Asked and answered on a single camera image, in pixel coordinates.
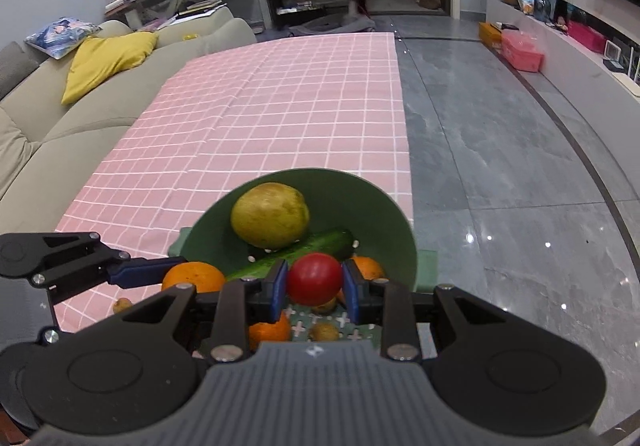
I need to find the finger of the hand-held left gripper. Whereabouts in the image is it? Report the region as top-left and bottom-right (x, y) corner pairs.
(27, 231), (187, 307)
(39, 326), (76, 349)

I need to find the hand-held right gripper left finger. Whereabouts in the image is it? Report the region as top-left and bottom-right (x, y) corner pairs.
(107, 258), (290, 362)

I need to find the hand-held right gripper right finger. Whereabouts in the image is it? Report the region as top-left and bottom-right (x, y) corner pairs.
(342, 258), (517, 362)

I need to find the orange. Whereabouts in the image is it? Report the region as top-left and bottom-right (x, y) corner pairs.
(248, 312), (292, 352)
(161, 262), (227, 297)
(350, 256), (386, 283)

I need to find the red tomato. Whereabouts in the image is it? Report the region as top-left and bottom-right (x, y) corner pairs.
(286, 253), (344, 307)

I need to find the green cucumber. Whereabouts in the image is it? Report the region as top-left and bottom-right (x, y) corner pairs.
(225, 228), (355, 283)

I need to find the yellow-green pear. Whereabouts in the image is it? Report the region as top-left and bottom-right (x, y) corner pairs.
(230, 182), (311, 249)

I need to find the green colander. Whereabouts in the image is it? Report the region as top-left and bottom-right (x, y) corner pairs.
(167, 167), (438, 344)

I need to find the beige sofa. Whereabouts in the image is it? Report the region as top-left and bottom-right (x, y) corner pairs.
(0, 6), (258, 219)

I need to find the beige sofa cushion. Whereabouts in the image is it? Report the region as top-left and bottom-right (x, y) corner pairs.
(0, 106), (41, 201)

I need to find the pink checked tablecloth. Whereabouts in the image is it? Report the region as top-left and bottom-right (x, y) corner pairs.
(54, 32), (415, 333)

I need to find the yellow pillow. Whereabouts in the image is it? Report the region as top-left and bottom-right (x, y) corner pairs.
(61, 32), (159, 106)

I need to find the grey knitted cushion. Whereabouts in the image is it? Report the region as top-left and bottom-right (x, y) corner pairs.
(0, 42), (41, 101)

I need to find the blue printed pillow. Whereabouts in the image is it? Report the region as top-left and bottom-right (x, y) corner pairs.
(24, 17), (103, 60)

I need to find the pile of books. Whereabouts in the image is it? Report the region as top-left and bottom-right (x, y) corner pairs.
(176, 0), (227, 18)

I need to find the orange box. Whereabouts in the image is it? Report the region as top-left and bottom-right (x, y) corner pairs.
(478, 21), (506, 50)

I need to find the pink box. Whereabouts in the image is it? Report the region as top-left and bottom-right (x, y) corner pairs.
(501, 29), (545, 73)

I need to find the white television cabinet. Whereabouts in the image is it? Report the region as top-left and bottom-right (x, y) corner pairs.
(486, 0), (640, 127)

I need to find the magenta box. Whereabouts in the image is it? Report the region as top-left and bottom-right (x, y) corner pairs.
(566, 21), (607, 54)

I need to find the small photo frame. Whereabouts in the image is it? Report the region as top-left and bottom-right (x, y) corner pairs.
(602, 40), (627, 73)

